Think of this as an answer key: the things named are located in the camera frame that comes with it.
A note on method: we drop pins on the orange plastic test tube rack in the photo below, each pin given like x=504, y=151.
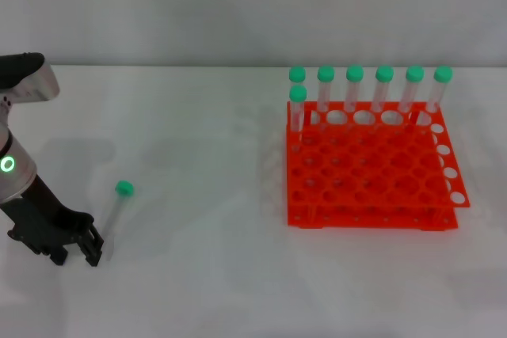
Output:
x=368, y=164

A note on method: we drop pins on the clear test tube green cap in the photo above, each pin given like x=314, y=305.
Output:
x=443, y=74
x=354, y=73
x=414, y=73
x=297, y=73
x=124, y=187
x=298, y=93
x=384, y=73
x=325, y=73

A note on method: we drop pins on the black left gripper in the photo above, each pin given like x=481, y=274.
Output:
x=39, y=219

